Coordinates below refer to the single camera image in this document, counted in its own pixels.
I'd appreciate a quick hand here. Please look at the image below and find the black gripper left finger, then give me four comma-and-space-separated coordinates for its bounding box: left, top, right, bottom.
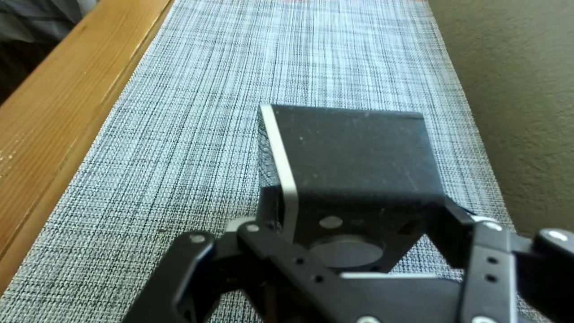
122, 217, 363, 323

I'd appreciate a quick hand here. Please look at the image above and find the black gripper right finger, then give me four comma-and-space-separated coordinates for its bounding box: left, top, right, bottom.
440, 198, 574, 323

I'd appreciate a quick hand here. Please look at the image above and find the black cube alarm clock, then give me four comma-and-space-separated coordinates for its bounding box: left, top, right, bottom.
257, 102, 451, 275

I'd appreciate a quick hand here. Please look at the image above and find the grey woven placemat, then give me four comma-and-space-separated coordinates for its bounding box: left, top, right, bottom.
0, 0, 544, 323

